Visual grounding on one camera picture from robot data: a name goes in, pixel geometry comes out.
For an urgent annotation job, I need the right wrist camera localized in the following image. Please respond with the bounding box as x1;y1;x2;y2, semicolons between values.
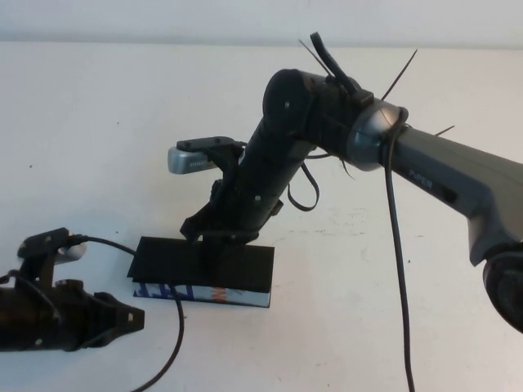
166;136;243;177

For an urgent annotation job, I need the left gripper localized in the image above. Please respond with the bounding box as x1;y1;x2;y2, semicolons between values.
48;278;146;353

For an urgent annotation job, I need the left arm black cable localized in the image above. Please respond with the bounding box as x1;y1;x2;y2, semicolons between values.
67;234;186;392

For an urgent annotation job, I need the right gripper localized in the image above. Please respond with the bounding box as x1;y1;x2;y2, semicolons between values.
179;177;284;282

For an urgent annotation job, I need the black printed glasses case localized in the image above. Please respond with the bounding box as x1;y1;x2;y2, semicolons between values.
127;235;275;310

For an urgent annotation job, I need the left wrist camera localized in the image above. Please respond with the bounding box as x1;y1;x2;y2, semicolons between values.
17;227;89;267

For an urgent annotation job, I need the black flat cable loop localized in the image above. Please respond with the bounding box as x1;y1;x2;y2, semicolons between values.
284;157;323;213

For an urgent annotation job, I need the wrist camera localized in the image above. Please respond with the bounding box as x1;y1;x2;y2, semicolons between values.
17;227;89;267
166;136;243;177

